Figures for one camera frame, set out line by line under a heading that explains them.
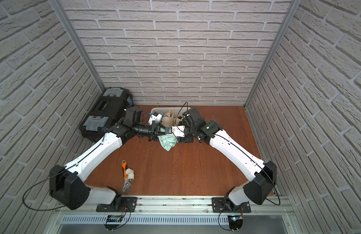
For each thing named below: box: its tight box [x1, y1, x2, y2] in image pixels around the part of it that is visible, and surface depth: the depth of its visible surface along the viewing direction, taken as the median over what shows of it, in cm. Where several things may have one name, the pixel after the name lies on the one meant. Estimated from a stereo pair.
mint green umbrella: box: [157, 133, 178, 152], surface depth 68 cm
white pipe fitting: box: [125, 168, 135, 181], surface depth 83 cm
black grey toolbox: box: [78, 87, 134, 143], surface depth 95 cm
